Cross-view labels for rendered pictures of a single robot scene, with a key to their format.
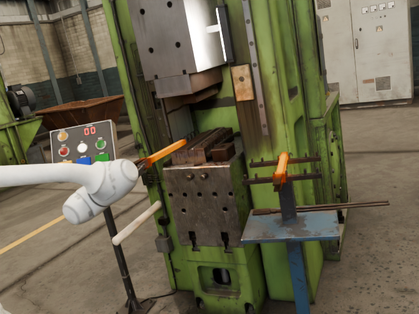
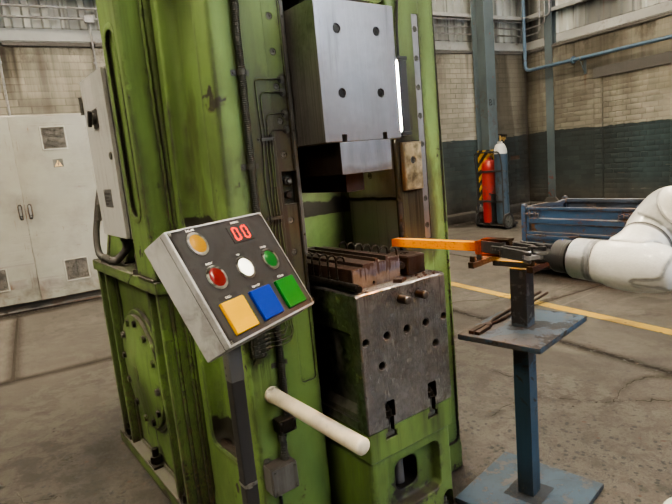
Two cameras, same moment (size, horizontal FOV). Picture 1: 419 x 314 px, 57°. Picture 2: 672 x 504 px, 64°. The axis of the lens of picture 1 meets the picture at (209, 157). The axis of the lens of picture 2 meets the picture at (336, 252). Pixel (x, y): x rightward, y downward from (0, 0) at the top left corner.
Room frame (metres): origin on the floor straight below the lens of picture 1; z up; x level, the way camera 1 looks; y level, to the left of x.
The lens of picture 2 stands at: (1.25, 1.65, 1.31)
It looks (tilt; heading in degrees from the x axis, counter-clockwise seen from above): 10 degrees down; 298
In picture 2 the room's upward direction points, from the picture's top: 5 degrees counter-clockwise
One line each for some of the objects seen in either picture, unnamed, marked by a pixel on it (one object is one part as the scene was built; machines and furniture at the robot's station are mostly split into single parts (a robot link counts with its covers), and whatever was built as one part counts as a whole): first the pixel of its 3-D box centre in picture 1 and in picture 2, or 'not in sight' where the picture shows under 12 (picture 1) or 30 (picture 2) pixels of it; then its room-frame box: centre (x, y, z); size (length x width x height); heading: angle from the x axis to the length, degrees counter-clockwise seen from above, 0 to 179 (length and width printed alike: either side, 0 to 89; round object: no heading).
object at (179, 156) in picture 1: (204, 144); (337, 264); (2.11, 0.02, 0.96); 0.42 x 0.20 x 0.09; 154
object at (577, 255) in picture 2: not in sight; (585, 259); (1.31, 0.39, 1.05); 0.09 x 0.06 x 0.09; 63
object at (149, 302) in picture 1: (133, 303); not in sight; (2.10, 0.65, 0.05); 0.22 x 0.22 x 0.09; 64
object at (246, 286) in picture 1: (235, 256); (364, 449); (2.09, -0.04, 0.23); 0.55 x 0.37 x 0.47; 154
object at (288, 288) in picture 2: (102, 161); (289, 291); (1.96, 0.55, 1.01); 0.07 x 0.05 x 0.07; 89
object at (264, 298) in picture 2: (84, 164); (265, 302); (1.97, 0.65, 1.01); 0.07 x 0.05 x 0.07; 89
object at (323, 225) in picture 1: (290, 222); (523, 326); (1.54, -0.29, 0.67); 0.40 x 0.30 x 0.02; 73
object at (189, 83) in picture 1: (191, 80); (327, 160); (2.11, 0.02, 1.32); 0.42 x 0.20 x 0.10; 154
